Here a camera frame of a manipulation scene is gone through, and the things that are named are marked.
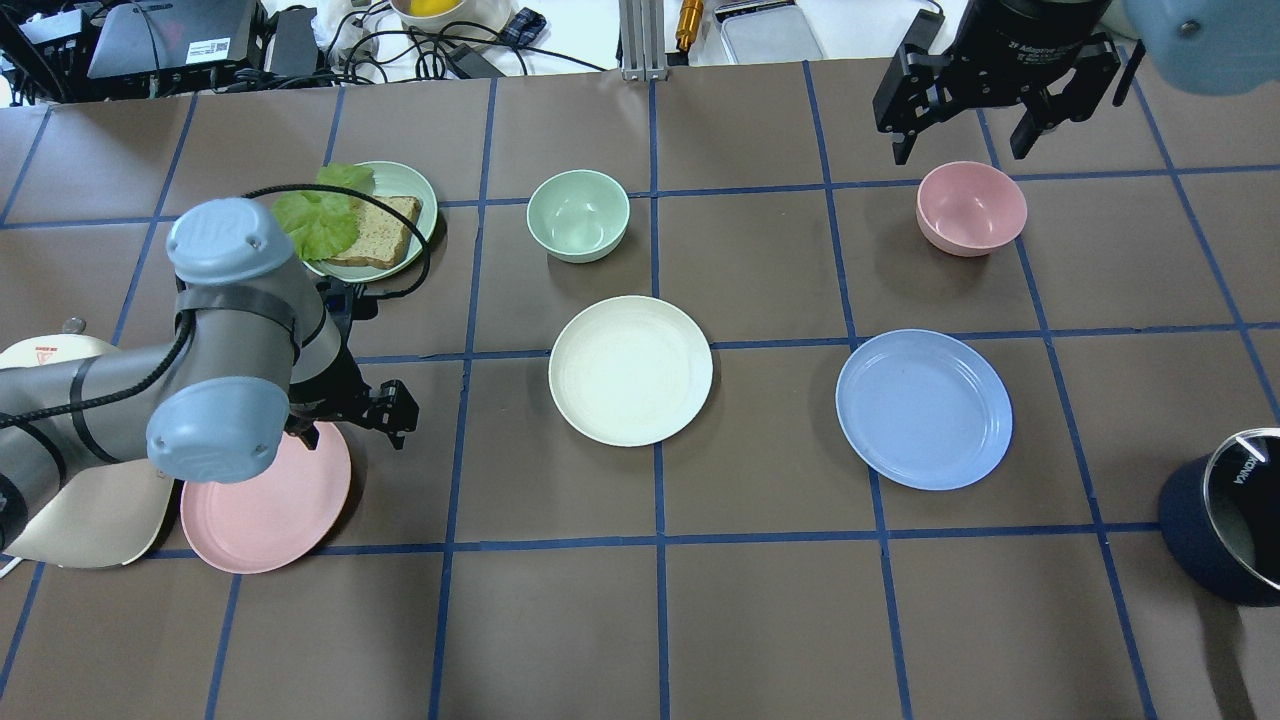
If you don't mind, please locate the green plate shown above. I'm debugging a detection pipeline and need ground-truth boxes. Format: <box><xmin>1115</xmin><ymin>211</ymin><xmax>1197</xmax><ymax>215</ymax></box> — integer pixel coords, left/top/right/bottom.
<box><xmin>303</xmin><ymin>161</ymin><xmax>442</xmax><ymax>283</ymax></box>

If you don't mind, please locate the digital kitchen scale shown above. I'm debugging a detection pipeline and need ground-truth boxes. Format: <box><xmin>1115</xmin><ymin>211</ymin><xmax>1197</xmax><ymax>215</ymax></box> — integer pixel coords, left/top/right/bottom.
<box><xmin>713</xmin><ymin>1</ymin><xmax>826</xmax><ymax>65</ymax></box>

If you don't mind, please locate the gold metal cylinder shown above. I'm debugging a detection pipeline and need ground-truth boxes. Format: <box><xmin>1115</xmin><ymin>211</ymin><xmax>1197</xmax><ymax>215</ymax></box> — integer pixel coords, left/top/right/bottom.
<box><xmin>675</xmin><ymin>0</ymin><xmax>705</xmax><ymax>54</ymax></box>

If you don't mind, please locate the beige bowl with fruit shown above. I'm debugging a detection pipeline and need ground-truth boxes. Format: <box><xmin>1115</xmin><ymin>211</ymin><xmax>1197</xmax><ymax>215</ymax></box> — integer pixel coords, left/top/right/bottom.
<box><xmin>390</xmin><ymin>1</ymin><xmax>515</xmax><ymax>32</ymax></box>

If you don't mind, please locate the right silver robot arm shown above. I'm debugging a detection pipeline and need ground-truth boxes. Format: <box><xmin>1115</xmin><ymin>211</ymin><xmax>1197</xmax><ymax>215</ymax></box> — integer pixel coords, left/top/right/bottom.
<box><xmin>872</xmin><ymin>1</ymin><xmax>1279</xmax><ymax>165</ymax></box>

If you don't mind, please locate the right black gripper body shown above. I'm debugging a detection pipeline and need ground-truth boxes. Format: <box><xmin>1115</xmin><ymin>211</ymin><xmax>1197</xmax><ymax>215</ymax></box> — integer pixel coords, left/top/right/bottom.
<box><xmin>873</xmin><ymin>0</ymin><xmax>1121</xmax><ymax>126</ymax></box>

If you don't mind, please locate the pink bowl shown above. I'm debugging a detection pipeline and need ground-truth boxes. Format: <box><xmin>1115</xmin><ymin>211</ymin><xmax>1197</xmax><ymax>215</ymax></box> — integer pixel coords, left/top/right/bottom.
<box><xmin>915</xmin><ymin>161</ymin><xmax>1029</xmax><ymax>258</ymax></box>

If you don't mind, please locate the green lettuce leaf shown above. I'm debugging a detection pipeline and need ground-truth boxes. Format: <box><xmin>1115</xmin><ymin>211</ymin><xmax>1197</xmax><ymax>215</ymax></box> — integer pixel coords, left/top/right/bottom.
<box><xmin>271</xmin><ymin>163</ymin><xmax>374</xmax><ymax>261</ymax></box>

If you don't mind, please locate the yellow toy fruit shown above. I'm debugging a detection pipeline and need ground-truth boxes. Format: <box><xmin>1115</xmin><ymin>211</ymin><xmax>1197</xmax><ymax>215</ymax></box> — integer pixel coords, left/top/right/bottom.
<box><xmin>406</xmin><ymin>0</ymin><xmax>463</xmax><ymax>18</ymax></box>

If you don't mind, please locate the white toaster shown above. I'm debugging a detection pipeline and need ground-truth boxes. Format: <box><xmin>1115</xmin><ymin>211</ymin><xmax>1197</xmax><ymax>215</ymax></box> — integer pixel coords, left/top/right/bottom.
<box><xmin>3</xmin><ymin>334</ymin><xmax>182</xmax><ymax>569</ymax></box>

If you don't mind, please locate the dark blue saucepan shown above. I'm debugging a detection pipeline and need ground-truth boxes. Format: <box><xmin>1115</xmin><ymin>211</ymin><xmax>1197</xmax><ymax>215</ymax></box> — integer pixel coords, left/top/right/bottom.
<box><xmin>1158</xmin><ymin>428</ymin><xmax>1279</xmax><ymax>607</ymax></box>

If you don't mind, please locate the green bowl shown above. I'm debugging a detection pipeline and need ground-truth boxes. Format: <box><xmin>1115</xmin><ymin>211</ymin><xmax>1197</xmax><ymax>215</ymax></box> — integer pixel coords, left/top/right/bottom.
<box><xmin>526</xmin><ymin>169</ymin><xmax>631</xmax><ymax>264</ymax></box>

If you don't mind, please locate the cream white plate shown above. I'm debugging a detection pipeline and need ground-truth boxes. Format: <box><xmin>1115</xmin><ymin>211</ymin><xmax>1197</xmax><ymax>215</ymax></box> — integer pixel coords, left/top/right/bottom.
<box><xmin>548</xmin><ymin>295</ymin><xmax>714</xmax><ymax>447</ymax></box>

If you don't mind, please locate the aluminium frame post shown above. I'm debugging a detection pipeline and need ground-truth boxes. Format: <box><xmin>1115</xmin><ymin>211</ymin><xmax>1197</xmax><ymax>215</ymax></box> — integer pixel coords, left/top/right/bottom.
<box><xmin>618</xmin><ymin>0</ymin><xmax>669</xmax><ymax>82</ymax></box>

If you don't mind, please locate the blue plate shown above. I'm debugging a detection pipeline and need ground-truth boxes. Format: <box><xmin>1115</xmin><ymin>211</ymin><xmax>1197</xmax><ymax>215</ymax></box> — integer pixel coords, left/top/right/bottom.
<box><xmin>835</xmin><ymin>329</ymin><xmax>1014</xmax><ymax>492</ymax></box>

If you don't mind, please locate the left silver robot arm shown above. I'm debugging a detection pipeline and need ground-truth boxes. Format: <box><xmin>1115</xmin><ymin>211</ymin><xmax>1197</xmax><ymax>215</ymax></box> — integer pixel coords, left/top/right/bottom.
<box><xmin>1</xmin><ymin>192</ymin><xmax>419</xmax><ymax>550</ymax></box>

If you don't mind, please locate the pink plate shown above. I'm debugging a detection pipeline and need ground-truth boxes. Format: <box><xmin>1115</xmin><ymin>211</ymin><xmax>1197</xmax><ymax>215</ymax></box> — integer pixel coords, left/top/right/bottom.
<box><xmin>180</xmin><ymin>423</ymin><xmax>352</xmax><ymax>574</ymax></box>

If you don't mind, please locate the bread slice on plate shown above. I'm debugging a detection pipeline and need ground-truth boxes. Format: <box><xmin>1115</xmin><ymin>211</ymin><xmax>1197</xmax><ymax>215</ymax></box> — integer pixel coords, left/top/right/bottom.
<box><xmin>324</xmin><ymin>199</ymin><xmax>413</xmax><ymax>270</ymax></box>

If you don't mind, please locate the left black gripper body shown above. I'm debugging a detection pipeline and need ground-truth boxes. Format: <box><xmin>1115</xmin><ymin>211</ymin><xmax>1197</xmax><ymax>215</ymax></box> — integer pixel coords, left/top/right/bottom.
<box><xmin>285</xmin><ymin>348</ymin><xmax>420</xmax><ymax>436</ymax></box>

